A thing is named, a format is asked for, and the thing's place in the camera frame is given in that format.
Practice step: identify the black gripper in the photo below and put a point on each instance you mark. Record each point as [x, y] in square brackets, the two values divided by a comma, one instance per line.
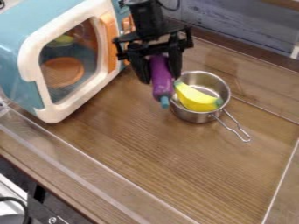
[155, 36]

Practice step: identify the purple toy eggplant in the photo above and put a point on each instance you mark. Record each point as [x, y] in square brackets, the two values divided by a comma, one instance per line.
[161, 80]

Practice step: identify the yellow toy banana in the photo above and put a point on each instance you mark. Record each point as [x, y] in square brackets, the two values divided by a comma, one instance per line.
[193, 99]

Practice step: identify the orange microwave turntable plate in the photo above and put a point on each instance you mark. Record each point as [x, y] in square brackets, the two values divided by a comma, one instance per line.
[61, 71]

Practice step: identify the blue toy microwave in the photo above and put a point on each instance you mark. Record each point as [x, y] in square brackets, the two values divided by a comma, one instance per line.
[45, 29]

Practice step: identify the clear acrylic barrier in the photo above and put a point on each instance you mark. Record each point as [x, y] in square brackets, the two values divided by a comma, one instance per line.
[104, 196]

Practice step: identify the silver pot with handle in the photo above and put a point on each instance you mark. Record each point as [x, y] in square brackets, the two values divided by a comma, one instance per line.
[211, 85]

